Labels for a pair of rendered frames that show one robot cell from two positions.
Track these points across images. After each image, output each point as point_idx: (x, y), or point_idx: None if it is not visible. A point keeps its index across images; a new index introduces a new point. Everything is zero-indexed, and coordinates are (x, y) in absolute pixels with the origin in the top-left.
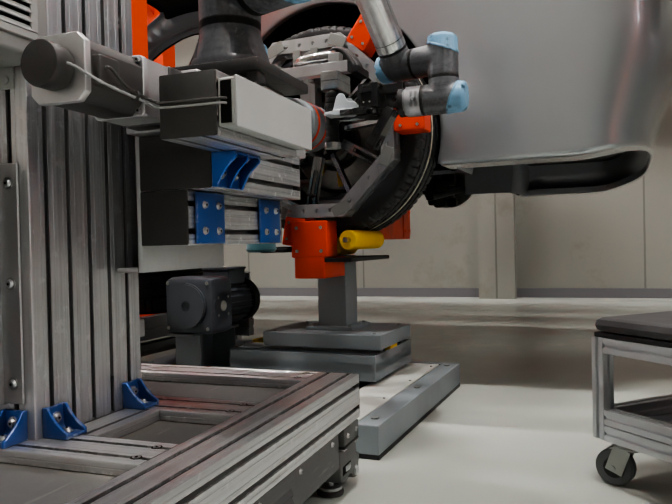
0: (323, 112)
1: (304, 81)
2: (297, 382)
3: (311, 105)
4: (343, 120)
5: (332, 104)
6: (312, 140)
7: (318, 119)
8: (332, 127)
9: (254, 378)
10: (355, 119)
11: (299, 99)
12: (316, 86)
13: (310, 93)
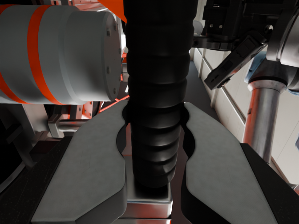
0: (12, 98)
1: (46, 127)
2: None
3: (63, 102)
4: (117, 117)
5: (177, 149)
6: (36, 26)
7: (44, 80)
8: (188, 68)
9: None
10: (97, 165)
11: (85, 102)
12: (27, 131)
13: (34, 116)
